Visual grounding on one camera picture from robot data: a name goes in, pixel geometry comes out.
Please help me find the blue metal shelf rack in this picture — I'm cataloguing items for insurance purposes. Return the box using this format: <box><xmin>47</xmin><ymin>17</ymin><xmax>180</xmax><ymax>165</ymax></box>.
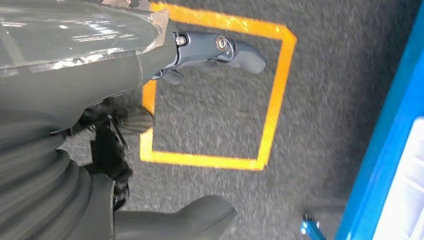
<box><xmin>299</xmin><ymin>0</ymin><xmax>424</xmax><ymax>240</ymax></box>

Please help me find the white plastic bin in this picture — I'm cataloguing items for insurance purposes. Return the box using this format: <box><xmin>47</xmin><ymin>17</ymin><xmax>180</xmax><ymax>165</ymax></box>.
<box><xmin>372</xmin><ymin>116</ymin><xmax>424</xmax><ymax>240</ymax></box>

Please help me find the yellow floor tape square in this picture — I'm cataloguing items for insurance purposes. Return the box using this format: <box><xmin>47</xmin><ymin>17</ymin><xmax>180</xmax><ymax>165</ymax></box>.
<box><xmin>139</xmin><ymin>2</ymin><xmax>298</xmax><ymax>172</ymax></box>

